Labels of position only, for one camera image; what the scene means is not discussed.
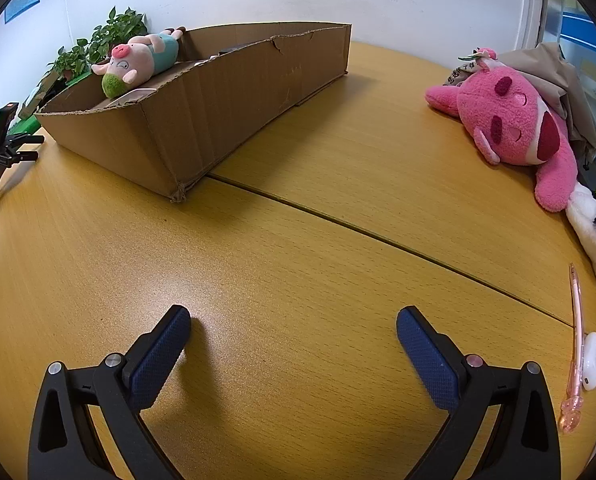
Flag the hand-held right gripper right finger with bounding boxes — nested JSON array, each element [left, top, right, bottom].
[[396, 306, 563, 480]]

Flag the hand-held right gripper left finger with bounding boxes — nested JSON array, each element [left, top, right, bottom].
[[28, 304, 193, 480]]

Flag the wooden desktop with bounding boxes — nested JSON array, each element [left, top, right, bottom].
[[0, 40, 596, 480]]

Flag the pink pen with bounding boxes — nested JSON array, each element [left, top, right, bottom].
[[560, 262, 586, 435]]

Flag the white earbuds case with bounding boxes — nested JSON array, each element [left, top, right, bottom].
[[579, 331, 596, 392]]

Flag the white plush toy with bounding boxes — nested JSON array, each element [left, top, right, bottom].
[[565, 182, 596, 306]]

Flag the pink bear plush toy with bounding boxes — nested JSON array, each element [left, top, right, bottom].
[[424, 46, 579, 213]]

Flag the small brown cardboard box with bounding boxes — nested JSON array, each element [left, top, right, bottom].
[[20, 67, 61, 118]]

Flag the pig plush toy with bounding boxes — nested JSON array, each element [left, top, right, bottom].
[[91, 28, 185, 99]]

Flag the green potted plant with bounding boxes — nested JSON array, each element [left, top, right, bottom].
[[88, 6, 148, 61], [48, 38, 92, 81]]

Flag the beige cloth bag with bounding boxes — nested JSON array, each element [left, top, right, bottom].
[[443, 42, 596, 171]]

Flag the glass partition with blue stripe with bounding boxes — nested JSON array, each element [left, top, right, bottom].
[[515, 0, 596, 171]]

